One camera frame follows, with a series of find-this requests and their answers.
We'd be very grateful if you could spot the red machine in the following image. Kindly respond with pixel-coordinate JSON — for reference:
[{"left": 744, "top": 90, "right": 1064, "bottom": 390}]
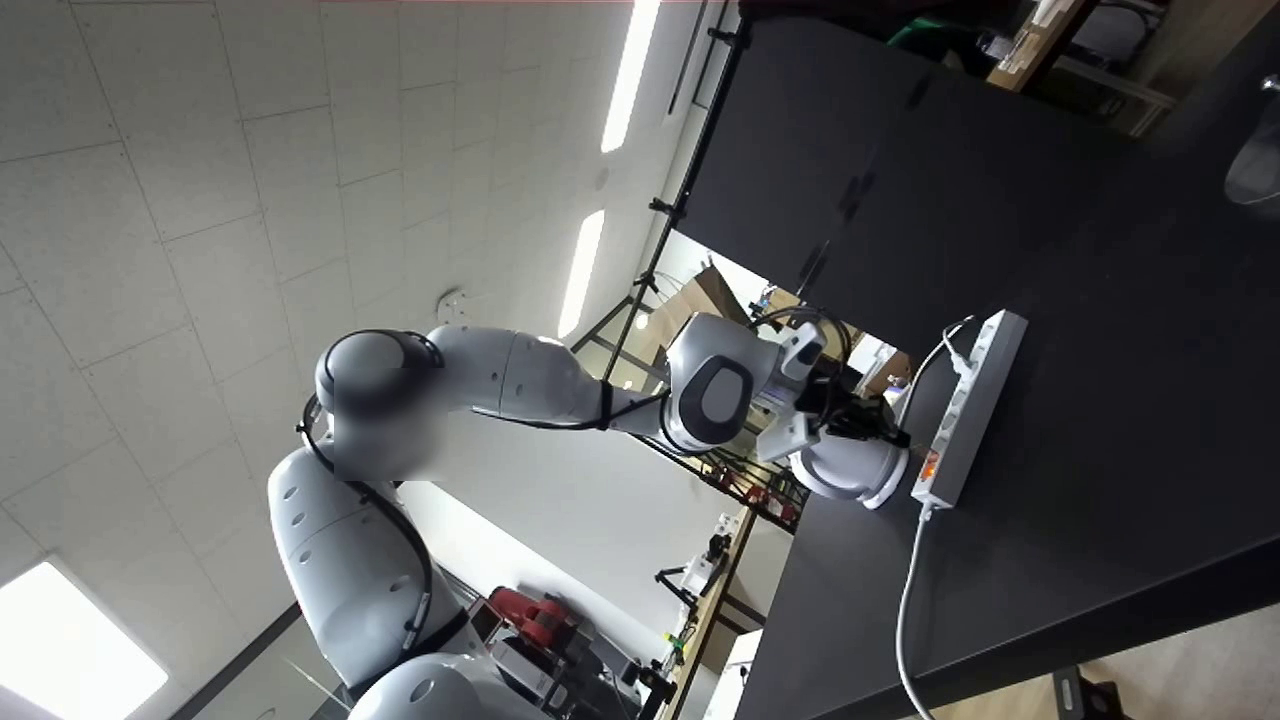
[{"left": 477, "top": 578, "right": 579, "bottom": 659}]

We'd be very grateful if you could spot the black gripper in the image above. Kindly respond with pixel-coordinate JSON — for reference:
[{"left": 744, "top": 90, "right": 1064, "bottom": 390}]
[{"left": 791, "top": 357, "right": 918, "bottom": 450}]

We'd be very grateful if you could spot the long ceiling light strip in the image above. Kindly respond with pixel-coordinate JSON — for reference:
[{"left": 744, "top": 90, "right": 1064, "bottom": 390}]
[
  {"left": 594, "top": 0, "right": 667, "bottom": 154},
  {"left": 553, "top": 206, "right": 607, "bottom": 340}
]

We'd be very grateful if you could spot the black divider panel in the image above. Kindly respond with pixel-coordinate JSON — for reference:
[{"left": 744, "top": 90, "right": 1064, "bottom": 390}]
[{"left": 677, "top": 13, "right": 1150, "bottom": 362}]

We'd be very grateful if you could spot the dark grey round object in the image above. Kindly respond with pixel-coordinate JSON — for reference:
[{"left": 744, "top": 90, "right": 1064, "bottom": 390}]
[{"left": 1219, "top": 77, "right": 1280, "bottom": 214}]

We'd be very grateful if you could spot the round ceiling smoke detector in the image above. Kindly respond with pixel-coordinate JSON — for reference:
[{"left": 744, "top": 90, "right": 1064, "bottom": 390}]
[{"left": 430, "top": 280, "right": 471, "bottom": 329}]

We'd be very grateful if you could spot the black tripod stand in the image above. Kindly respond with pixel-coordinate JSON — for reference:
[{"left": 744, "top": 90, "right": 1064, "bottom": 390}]
[{"left": 563, "top": 197, "right": 696, "bottom": 390}]

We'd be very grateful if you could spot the square ceiling light panel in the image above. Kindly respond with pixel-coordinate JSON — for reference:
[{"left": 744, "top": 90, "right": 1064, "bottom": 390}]
[{"left": 0, "top": 554, "right": 172, "bottom": 720}]

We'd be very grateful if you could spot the white plugged-in cable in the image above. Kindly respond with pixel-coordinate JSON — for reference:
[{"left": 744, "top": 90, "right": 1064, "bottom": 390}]
[{"left": 884, "top": 311, "right": 984, "bottom": 431}]

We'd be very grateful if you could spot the white power strip orange switch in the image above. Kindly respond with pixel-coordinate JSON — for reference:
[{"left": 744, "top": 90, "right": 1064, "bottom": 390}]
[{"left": 907, "top": 306, "right": 1031, "bottom": 510}]

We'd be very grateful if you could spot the white power strip main cable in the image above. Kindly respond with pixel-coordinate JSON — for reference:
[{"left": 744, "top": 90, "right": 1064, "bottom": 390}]
[{"left": 892, "top": 499, "right": 937, "bottom": 720}]

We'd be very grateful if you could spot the small brown cardboard box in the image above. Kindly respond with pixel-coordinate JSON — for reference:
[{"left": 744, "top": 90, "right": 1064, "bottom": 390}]
[{"left": 856, "top": 347, "right": 918, "bottom": 404}]

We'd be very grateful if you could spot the large cardboard box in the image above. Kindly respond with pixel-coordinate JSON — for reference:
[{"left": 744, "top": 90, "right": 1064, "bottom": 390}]
[{"left": 646, "top": 264, "right": 750, "bottom": 352}]

